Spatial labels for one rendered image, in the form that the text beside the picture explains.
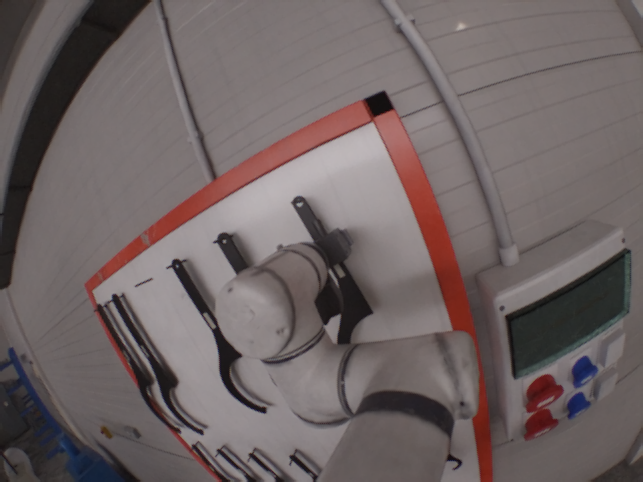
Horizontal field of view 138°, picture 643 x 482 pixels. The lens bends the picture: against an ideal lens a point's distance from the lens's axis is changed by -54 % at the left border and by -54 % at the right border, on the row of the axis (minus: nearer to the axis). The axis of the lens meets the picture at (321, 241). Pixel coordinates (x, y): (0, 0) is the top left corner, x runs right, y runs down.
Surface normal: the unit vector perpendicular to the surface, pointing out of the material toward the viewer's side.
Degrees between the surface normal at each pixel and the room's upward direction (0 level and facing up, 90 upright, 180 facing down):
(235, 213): 90
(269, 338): 88
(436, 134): 90
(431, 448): 65
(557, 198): 90
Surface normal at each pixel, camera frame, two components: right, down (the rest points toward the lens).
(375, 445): -0.35, -0.91
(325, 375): -0.62, -0.51
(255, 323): -0.18, 0.20
